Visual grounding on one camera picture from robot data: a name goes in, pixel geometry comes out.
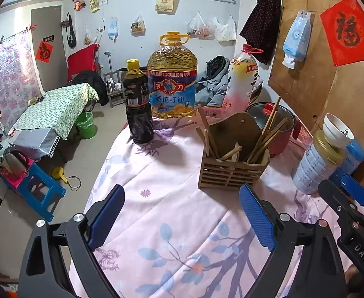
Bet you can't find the white plastic bag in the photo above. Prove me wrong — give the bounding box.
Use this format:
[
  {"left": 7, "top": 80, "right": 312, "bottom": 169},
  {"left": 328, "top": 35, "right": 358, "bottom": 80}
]
[{"left": 214, "top": 15, "right": 237, "bottom": 41}]

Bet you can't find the small red paper door decoration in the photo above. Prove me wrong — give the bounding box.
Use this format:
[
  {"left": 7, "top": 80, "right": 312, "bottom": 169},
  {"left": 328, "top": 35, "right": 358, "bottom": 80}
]
[{"left": 35, "top": 40, "right": 53, "bottom": 63}]

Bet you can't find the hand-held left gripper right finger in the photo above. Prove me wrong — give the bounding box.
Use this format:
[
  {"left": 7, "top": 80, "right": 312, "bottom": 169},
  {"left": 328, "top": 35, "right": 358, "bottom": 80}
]
[{"left": 238, "top": 184, "right": 347, "bottom": 298}]

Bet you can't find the grey door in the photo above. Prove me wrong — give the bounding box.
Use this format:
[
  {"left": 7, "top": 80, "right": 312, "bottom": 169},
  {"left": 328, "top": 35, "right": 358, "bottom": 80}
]
[{"left": 31, "top": 6, "right": 67, "bottom": 94}]

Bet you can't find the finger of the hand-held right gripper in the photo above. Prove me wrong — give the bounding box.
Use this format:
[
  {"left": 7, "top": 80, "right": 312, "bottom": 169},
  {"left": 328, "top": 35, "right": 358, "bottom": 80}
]
[
  {"left": 318, "top": 178, "right": 364, "bottom": 234},
  {"left": 340, "top": 175, "right": 364, "bottom": 224}
]

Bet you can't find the yellow round device with cable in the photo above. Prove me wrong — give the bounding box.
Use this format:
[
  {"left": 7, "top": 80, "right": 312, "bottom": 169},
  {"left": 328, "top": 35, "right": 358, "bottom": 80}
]
[{"left": 52, "top": 167, "right": 81, "bottom": 192}]

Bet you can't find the metal kettle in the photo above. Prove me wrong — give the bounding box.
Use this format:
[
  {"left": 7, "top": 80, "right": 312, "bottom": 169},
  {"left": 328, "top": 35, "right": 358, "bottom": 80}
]
[{"left": 0, "top": 149, "right": 27, "bottom": 176}]

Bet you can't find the large red paper poster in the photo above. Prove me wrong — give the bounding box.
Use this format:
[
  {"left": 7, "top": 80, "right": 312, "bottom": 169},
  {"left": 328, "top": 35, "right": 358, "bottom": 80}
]
[{"left": 319, "top": 0, "right": 364, "bottom": 67}]

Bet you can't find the red electric cooking pot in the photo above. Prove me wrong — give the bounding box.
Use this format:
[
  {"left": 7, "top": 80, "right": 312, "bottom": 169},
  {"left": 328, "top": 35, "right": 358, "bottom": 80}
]
[{"left": 245, "top": 102, "right": 302, "bottom": 158}]

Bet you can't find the red cloth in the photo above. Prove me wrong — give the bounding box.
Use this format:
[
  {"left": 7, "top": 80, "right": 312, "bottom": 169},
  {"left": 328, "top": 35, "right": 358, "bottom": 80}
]
[{"left": 67, "top": 43, "right": 100, "bottom": 83}]

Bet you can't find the blue plastic container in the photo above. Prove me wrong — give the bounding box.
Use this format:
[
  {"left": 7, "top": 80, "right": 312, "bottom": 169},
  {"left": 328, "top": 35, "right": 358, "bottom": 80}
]
[{"left": 329, "top": 140, "right": 364, "bottom": 184}]

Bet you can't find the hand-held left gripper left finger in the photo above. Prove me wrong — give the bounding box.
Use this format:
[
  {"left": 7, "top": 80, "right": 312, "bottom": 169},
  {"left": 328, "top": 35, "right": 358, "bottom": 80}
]
[{"left": 19, "top": 184, "right": 126, "bottom": 298}]

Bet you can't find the blue and white hanging bag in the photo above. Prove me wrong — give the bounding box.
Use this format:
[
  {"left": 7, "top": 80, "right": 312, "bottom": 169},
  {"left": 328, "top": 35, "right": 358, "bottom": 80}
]
[{"left": 108, "top": 16, "right": 119, "bottom": 42}]

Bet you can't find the dark soy sauce bottle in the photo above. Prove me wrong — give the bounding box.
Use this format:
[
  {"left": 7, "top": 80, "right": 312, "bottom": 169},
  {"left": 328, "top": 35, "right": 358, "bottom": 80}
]
[{"left": 121, "top": 58, "right": 155, "bottom": 144}]

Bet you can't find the blue plastic stool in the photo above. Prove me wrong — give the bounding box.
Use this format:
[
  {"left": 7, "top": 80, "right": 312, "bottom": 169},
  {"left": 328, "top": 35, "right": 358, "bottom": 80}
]
[{"left": 14, "top": 161, "right": 67, "bottom": 222}]

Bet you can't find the small wooden chair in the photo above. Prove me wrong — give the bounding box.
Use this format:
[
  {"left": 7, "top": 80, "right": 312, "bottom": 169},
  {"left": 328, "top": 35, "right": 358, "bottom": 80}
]
[{"left": 103, "top": 70, "right": 127, "bottom": 108}]

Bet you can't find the wooden slatted chopstick holder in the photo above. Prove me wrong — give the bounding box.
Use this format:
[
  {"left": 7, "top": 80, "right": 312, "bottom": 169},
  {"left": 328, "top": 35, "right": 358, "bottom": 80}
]
[{"left": 198, "top": 112, "right": 271, "bottom": 190}]

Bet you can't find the plywood board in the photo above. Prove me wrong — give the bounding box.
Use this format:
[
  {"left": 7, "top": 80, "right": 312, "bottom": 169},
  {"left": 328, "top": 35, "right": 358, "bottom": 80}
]
[{"left": 267, "top": 0, "right": 364, "bottom": 187}]

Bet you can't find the clear plastic bag with food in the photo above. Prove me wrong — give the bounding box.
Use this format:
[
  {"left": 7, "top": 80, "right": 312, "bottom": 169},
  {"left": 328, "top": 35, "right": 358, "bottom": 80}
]
[{"left": 188, "top": 11, "right": 215, "bottom": 39}]

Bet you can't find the dark dotted hanging cloth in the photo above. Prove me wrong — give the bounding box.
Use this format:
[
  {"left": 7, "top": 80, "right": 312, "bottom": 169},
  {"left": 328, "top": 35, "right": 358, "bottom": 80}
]
[{"left": 239, "top": 0, "right": 282, "bottom": 66}]

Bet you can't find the white plastic bottle red cap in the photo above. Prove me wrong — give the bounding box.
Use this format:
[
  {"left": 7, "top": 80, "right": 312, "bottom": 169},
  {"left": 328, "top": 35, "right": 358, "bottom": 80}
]
[{"left": 222, "top": 44, "right": 260, "bottom": 109}]

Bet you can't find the green patterned tablecloth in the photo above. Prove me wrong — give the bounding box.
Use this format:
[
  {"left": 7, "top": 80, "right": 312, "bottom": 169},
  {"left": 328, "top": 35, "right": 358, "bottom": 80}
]
[{"left": 12, "top": 83, "right": 99, "bottom": 140}]

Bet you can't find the silver table cover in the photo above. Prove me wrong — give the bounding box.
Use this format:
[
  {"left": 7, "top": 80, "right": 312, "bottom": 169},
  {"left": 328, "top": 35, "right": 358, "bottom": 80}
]
[{"left": 12, "top": 127, "right": 61, "bottom": 162}]

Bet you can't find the black racket bag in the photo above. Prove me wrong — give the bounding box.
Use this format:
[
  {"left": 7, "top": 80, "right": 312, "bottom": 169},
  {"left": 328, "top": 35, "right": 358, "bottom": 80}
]
[{"left": 65, "top": 12, "right": 77, "bottom": 49}]

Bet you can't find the large yellow cooking oil bottle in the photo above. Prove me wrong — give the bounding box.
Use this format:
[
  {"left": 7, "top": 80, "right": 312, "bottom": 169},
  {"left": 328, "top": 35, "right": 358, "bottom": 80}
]
[{"left": 147, "top": 32, "right": 199, "bottom": 119}]

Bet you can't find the black jacket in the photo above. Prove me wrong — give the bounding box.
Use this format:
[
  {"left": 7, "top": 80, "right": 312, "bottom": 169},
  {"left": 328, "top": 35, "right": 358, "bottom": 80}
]
[{"left": 72, "top": 71, "right": 109, "bottom": 106}]

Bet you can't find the group of wooden chopsticks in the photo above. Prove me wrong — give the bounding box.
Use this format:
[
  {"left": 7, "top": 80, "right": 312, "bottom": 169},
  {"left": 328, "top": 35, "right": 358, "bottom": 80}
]
[{"left": 196, "top": 96, "right": 288, "bottom": 164}]

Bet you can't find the blue hanging tissue pack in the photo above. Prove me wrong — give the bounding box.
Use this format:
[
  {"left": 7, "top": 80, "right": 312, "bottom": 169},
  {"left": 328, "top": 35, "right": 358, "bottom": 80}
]
[{"left": 282, "top": 10, "right": 312, "bottom": 69}]

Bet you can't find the green plastic bucket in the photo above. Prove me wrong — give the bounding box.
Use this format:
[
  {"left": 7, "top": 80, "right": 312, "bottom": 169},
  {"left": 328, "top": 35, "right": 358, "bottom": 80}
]
[{"left": 76, "top": 112, "right": 97, "bottom": 139}]

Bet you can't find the white ceramic bowl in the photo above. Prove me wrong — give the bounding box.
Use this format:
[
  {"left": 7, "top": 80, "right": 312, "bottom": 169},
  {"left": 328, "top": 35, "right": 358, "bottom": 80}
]
[{"left": 322, "top": 113, "right": 355, "bottom": 149}]

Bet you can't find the milk powder tin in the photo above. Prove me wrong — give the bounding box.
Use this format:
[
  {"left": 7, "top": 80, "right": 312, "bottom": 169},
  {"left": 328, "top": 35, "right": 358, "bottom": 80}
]
[{"left": 292, "top": 130, "right": 345, "bottom": 194}]

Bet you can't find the clear hanging snack bag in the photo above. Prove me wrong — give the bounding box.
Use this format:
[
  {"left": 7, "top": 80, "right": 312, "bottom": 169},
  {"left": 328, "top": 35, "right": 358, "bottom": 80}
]
[{"left": 130, "top": 13, "right": 146, "bottom": 35}]

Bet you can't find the pink plastic stool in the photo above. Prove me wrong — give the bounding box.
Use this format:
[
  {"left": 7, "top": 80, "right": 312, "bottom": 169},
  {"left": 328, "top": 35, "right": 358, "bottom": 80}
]
[{"left": 0, "top": 158, "right": 35, "bottom": 190}]

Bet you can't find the grey jacket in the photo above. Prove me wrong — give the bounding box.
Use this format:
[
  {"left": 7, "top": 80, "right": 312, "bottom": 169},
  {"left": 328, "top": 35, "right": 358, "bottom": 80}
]
[{"left": 195, "top": 56, "right": 232, "bottom": 108}]

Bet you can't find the pink floral plastic curtain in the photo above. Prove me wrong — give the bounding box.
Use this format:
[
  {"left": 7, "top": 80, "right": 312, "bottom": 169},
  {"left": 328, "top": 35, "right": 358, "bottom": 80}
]
[{"left": 0, "top": 30, "right": 42, "bottom": 121}]

